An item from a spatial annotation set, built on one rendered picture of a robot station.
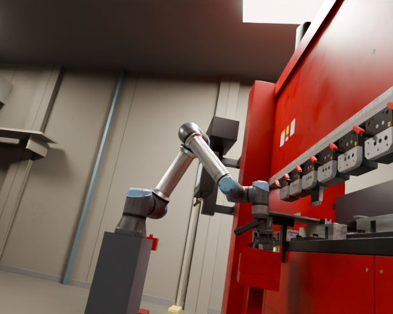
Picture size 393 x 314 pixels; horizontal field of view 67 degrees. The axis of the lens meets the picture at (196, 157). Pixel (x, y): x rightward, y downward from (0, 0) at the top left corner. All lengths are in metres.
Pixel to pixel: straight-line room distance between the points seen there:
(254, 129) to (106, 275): 1.74
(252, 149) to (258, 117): 0.31
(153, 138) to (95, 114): 1.14
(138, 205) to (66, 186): 3.68
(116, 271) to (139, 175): 3.29
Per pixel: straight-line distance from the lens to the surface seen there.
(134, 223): 1.44
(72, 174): 5.08
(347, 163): 1.37
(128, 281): 1.40
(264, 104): 2.76
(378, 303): 0.94
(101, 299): 1.45
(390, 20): 1.41
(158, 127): 4.80
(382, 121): 1.23
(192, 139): 1.42
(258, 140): 2.61
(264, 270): 1.33
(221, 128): 2.75
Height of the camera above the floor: 0.77
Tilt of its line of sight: 17 degrees up
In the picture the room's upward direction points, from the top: 10 degrees clockwise
